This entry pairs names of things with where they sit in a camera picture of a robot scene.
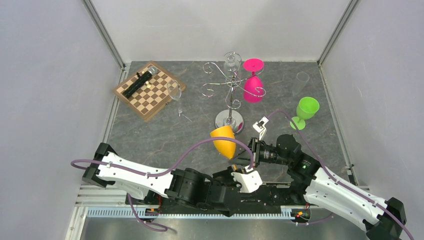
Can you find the clear round wine glass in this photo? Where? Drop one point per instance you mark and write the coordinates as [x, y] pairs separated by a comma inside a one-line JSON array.
[[175, 93]]

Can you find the black flashlight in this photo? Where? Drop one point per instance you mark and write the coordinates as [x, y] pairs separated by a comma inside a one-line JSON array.
[[140, 81]]

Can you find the orange plastic wine glass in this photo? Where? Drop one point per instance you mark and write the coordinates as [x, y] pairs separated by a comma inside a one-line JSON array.
[[225, 143]]

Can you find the clear tumbler wine glass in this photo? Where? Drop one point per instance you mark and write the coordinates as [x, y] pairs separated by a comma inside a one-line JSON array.
[[232, 62]]

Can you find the pink plastic wine glass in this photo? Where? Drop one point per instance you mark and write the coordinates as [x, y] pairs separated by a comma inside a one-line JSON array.
[[253, 90]]

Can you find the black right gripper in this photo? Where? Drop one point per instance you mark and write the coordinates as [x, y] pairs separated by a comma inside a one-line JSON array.
[[255, 145]]

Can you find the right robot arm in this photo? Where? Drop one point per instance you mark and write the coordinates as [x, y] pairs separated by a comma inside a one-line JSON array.
[[315, 184]]

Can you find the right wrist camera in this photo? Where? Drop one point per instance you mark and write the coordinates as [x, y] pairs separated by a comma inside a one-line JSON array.
[[260, 127]]

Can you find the green plastic wine glass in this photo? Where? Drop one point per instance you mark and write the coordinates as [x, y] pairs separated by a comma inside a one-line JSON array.
[[306, 109]]

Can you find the chrome wire wine glass rack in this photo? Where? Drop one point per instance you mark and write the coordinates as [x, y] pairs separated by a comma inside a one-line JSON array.
[[230, 116]]

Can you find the clear ribbed flute glass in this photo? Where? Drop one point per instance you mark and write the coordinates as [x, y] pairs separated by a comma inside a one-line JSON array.
[[302, 78]]

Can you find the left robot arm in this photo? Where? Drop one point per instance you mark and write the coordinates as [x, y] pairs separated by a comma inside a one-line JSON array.
[[186, 187]]

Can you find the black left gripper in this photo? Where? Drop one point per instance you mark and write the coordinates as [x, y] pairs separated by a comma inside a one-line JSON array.
[[228, 173]]

